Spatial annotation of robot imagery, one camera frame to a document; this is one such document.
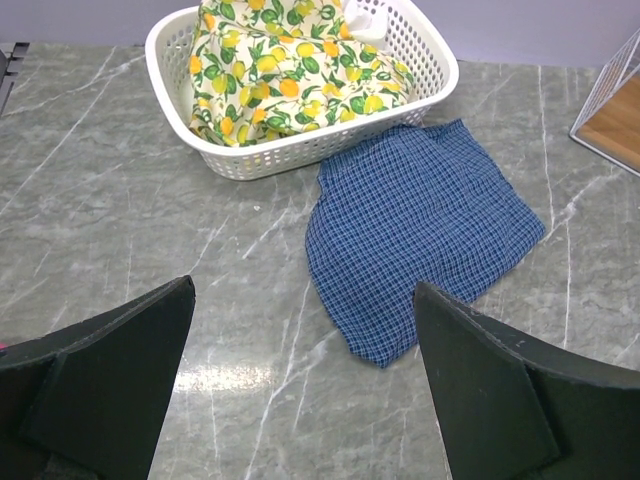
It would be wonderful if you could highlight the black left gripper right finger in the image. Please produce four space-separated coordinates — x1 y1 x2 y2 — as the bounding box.
414 283 639 479

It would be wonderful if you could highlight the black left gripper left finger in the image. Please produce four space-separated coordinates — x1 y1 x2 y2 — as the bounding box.
1 276 196 479

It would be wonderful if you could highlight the blue checkered cloth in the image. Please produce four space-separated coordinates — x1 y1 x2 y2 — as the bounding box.
305 120 545 368

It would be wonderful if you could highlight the white plastic laundry basket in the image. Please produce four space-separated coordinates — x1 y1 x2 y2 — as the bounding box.
145 1 459 181

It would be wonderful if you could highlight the lemon print cloth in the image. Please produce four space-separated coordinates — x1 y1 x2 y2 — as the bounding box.
189 0 415 147

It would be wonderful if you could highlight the white wire wooden shelf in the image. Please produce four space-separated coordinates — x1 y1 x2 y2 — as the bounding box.
569 32 639 175

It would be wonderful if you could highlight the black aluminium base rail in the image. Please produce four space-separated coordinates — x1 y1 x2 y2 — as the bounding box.
0 42 30 114

